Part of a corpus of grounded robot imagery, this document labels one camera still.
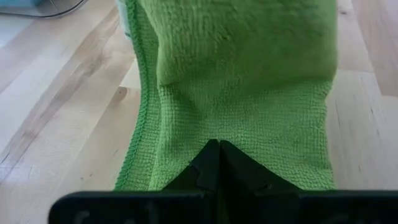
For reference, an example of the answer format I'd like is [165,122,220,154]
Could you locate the green microfiber towel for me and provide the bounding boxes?
[114,0,339,191]

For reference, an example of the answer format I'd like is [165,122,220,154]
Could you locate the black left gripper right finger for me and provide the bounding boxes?
[220,140,302,224]

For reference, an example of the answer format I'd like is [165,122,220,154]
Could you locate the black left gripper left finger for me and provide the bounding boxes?
[163,139,221,224]

